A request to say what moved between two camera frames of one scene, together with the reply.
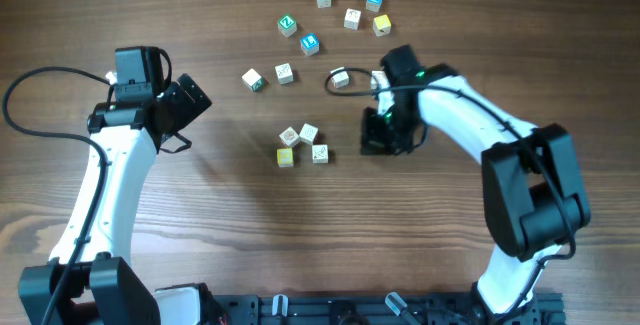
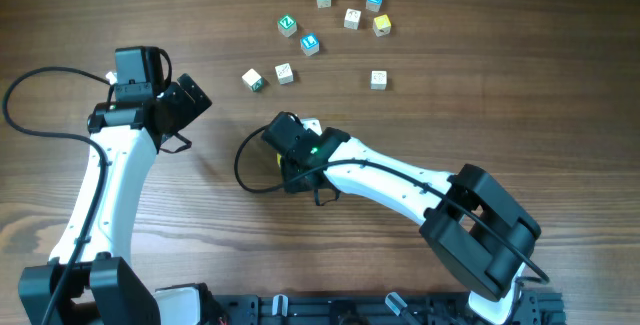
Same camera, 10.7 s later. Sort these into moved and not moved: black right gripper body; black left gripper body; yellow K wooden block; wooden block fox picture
Moved: black right gripper body
Not moved: black left gripper body; wooden block fox picture; yellow K wooden block
